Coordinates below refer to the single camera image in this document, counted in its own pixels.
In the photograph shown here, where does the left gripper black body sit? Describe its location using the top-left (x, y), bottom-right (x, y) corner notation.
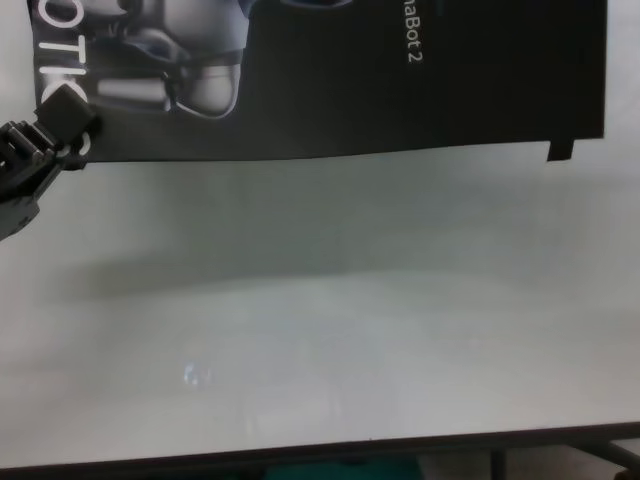
top-left (0, 149), bottom-right (64, 242)

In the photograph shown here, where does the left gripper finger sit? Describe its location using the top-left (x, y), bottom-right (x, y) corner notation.
top-left (0, 84), bottom-right (99, 174)

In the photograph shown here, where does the black robot print poster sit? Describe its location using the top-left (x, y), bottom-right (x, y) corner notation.
top-left (30, 0), bottom-right (610, 164)

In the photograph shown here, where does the short black tape strip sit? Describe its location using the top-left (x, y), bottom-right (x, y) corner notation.
top-left (546, 138), bottom-right (575, 163)

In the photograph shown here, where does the black metal table frame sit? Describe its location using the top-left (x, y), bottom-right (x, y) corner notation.
top-left (489, 439), bottom-right (640, 480)

